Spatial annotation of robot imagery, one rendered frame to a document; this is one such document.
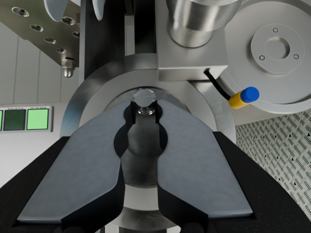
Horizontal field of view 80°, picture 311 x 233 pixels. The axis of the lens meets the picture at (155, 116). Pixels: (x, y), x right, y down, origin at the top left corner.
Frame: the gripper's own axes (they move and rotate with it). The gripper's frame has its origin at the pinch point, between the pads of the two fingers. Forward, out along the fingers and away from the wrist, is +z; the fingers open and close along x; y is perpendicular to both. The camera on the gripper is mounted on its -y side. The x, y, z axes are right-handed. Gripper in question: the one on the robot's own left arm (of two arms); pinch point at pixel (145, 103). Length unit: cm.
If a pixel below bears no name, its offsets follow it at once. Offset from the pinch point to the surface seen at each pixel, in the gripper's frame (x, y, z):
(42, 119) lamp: -28.8, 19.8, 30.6
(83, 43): -6.0, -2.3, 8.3
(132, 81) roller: -1.2, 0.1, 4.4
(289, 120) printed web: 17.7, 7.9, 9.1
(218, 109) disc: 6.0, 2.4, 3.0
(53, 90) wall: -92, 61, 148
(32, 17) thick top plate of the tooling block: -20.5, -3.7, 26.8
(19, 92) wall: -121, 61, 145
